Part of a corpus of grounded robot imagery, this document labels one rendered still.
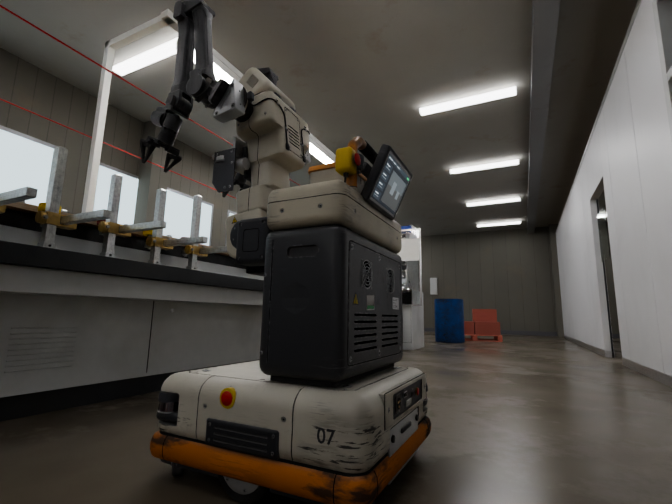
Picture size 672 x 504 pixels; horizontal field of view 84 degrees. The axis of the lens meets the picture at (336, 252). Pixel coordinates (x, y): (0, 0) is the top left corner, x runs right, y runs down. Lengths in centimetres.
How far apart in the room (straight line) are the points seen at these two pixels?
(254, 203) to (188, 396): 63
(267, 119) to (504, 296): 1215
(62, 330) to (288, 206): 143
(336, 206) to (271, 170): 49
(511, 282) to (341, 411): 1240
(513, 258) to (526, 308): 161
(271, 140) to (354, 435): 100
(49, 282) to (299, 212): 121
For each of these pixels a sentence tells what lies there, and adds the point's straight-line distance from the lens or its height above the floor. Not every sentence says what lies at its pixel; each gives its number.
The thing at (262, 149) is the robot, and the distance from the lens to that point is 142.
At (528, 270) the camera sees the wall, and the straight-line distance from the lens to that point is 1320.
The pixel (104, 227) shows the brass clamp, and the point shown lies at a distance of 201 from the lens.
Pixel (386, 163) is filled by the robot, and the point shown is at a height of 90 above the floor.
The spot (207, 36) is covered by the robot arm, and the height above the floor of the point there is 146.
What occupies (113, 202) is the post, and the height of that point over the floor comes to 96.
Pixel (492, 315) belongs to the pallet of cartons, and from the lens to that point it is 890.
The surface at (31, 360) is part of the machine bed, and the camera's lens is 213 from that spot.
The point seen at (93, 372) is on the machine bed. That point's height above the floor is 16.
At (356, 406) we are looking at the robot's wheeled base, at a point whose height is 26.
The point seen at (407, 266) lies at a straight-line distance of 558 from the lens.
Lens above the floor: 45
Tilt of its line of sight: 10 degrees up
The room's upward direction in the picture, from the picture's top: 1 degrees clockwise
